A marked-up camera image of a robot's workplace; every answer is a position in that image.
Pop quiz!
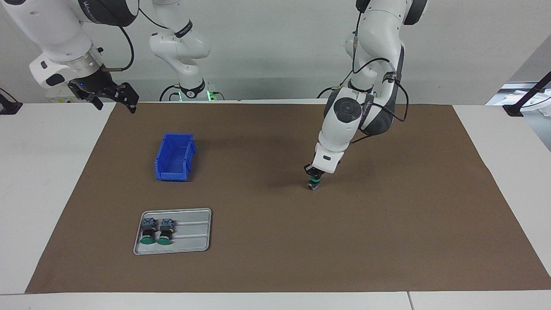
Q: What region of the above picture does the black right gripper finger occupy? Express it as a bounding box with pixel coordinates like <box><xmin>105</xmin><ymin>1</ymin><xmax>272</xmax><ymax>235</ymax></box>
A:
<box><xmin>74</xmin><ymin>91</ymin><xmax>105</xmax><ymax>111</ymax></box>
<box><xmin>115</xmin><ymin>81</ymin><xmax>140</xmax><ymax>115</ymax></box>

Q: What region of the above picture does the white box yellow label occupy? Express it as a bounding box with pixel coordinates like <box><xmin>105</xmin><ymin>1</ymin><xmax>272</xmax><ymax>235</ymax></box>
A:
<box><xmin>45</xmin><ymin>88</ymin><xmax>71</xmax><ymax>104</ymax></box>

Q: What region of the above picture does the brown paper table mat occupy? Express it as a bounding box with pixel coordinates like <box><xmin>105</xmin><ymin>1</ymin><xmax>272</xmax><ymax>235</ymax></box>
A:
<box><xmin>25</xmin><ymin>102</ymin><xmax>551</xmax><ymax>294</ymax></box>

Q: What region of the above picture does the blue plastic storage bin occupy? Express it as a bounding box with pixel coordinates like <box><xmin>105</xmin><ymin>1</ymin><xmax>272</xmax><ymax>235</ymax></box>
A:
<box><xmin>154</xmin><ymin>133</ymin><xmax>197</xmax><ymax>182</ymax></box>

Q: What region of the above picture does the grey metal tray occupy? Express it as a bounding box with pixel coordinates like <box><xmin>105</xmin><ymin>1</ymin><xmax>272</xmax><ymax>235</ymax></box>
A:
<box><xmin>133</xmin><ymin>208</ymin><xmax>212</xmax><ymax>255</ymax></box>

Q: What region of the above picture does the black tripod stand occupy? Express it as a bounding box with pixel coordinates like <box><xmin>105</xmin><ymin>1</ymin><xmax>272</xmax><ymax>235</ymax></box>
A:
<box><xmin>503</xmin><ymin>71</ymin><xmax>551</xmax><ymax>118</ymax></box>

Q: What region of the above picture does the white background equipment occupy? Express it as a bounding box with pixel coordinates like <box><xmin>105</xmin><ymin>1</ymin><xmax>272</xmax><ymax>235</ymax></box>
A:
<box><xmin>486</xmin><ymin>84</ymin><xmax>551</xmax><ymax>118</ymax></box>

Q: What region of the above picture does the black right base cable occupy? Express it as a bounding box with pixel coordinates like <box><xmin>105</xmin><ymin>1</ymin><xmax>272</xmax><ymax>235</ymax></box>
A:
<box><xmin>159</xmin><ymin>84</ymin><xmax>181</xmax><ymax>102</ymax></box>

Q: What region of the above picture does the black base cable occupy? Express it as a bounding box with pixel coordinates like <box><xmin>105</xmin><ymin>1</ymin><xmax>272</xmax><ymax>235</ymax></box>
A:
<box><xmin>317</xmin><ymin>71</ymin><xmax>351</xmax><ymax>99</ymax></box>
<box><xmin>159</xmin><ymin>84</ymin><xmax>181</xmax><ymax>102</ymax></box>

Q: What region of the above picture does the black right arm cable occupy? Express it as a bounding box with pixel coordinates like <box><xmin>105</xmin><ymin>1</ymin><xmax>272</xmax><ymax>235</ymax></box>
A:
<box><xmin>102</xmin><ymin>6</ymin><xmax>169</xmax><ymax>71</ymax></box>

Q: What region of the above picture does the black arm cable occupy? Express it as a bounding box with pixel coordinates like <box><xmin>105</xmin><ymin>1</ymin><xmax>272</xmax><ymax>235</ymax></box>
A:
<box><xmin>351</xmin><ymin>11</ymin><xmax>409</xmax><ymax>146</ymax></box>
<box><xmin>102</xmin><ymin>6</ymin><xmax>169</xmax><ymax>71</ymax></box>

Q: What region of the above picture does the black left base cable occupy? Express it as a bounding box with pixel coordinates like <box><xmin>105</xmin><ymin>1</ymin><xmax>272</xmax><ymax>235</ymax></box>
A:
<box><xmin>317</xmin><ymin>71</ymin><xmax>351</xmax><ymax>99</ymax></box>

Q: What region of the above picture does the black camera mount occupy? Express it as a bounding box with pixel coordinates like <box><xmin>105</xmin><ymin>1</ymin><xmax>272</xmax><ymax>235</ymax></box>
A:
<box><xmin>0</xmin><ymin>88</ymin><xmax>23</xmax><ymax>115</ymax></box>

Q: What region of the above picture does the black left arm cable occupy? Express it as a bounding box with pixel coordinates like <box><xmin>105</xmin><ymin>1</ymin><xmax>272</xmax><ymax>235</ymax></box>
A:
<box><xmin>351</xmin><ymin>11</ymin><xmax>409</xmax><ymax>146</ymax></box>

